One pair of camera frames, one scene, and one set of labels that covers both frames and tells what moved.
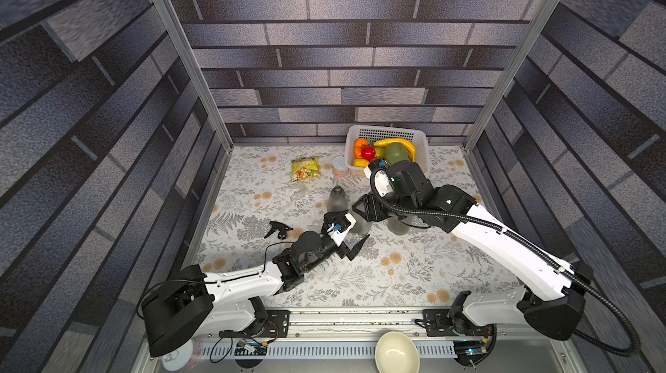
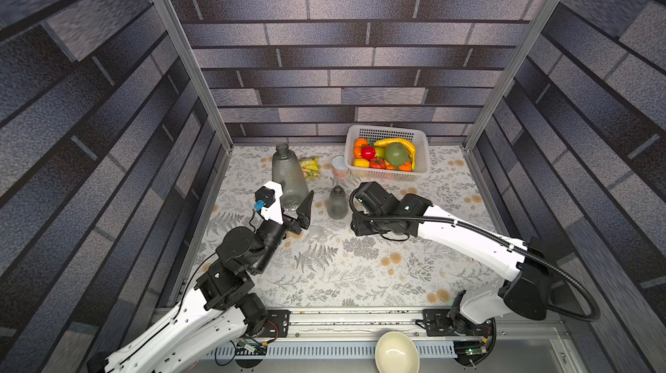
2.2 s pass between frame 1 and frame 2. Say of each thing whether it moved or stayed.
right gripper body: moved
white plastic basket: stayed
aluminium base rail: stayed
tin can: stayed
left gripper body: moved
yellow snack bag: stayed
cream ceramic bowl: stayed
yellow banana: stayed
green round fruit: stayed
